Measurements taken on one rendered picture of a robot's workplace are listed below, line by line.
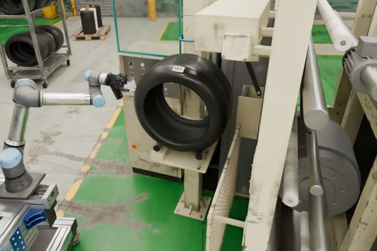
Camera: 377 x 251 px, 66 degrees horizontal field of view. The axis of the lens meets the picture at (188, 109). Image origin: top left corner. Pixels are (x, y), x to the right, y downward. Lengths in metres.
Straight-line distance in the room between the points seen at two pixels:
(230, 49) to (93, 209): 2.11
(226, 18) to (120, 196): 2.11
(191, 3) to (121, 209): 1.83
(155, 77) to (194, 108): 0.54
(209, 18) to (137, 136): 1.80
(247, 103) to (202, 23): 0.82
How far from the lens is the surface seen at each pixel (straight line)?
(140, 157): 2.89
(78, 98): 1.82
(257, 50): 1.14
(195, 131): 1.96
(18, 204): 2.13
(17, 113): 1.99
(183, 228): 2.56
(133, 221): 2.65
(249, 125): 1.93
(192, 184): 2.45
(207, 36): 1.17
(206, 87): 1.52
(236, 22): 1.14
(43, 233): 2.49
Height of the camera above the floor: 1.99
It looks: 28 degrees down
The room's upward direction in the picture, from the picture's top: straight up
